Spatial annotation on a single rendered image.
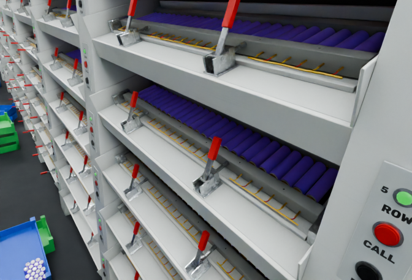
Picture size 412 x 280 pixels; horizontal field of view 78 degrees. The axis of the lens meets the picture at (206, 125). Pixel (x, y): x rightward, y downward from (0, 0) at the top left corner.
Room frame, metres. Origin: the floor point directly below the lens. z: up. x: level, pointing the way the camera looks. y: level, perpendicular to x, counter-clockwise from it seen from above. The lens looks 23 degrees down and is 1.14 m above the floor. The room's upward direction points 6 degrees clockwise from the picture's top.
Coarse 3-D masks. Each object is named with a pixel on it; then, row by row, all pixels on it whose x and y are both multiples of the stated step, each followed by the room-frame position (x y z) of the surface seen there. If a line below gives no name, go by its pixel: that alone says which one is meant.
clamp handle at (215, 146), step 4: (216, 136) 0.35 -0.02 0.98; (216, 140) 0.34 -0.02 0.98; (220, 140) 0.34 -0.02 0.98; (212, 144) 0.34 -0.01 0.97; (216, 144) 0.34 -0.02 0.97; (220, 144) 0.34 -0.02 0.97; (212, 148) 0.34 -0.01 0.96; (216, 148) 0.34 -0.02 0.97; (212, 152) 0.34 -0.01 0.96; (216, 152) 0.34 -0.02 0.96; (208, 156) 0.34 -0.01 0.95; (212, 156) 0.33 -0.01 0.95; (216, 156) 0.34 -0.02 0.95; (208, 160) 0.34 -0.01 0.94; (212, 160) 0.33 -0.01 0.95; (208, 164) 0.34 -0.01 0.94; (212, 164) 0.33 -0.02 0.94; (208, 168) 0.33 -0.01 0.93; (204, 172) 0.34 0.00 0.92; (208, 172) 0.33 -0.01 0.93; (204, 176) 0.33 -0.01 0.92; (208, 176) 0.34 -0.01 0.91
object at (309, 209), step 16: (128, 96) 0.64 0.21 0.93; (160, 112) 0.54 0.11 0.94; (160, 128) 0.50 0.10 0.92; (176, 128) 0.47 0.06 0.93; (192, 144) 0.43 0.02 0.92; (208, 144) 0.41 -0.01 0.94; (224, 160) 0.37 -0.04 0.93; (240, 160) 0.36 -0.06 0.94; (240, 176) 0.35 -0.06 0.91; (256, 176) 0.32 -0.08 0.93; (272, 176) 0.32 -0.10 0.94; (256, 192) 0.31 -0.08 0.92; (272, 192) 0.30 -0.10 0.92; (288, 192) 0.29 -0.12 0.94; (272, 208) 0.28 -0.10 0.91; (304, 208) 0.26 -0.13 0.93; (320, 208) 0.26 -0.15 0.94
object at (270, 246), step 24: (96, 96) 0.63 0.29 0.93; (120, 96) 0.66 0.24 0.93; (120, 120) 0.57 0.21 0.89; (144, 120) 0.56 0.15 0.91; (144, 144) 0.47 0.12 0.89; (168, 144) 0.46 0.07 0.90; (168, 168) 0.39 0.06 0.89; (192, 168) 0.38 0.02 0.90; (192, 192) 0.33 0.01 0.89; (216, 192) 0.33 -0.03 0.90; (264, 192) 0.32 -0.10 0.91; (216, 216) 0.28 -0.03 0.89; (240, 216) 0.28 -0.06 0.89; (264, 216) 0.28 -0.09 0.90; (288, 216) 0.27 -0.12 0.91; (240, 240) 0.25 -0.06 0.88; (264, 240) 0.24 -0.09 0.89; (288, 240) 0.24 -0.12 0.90; (312, 240) 0.23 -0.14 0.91; (264, 264) 0.23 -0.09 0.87; (288, 264) 0.21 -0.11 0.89
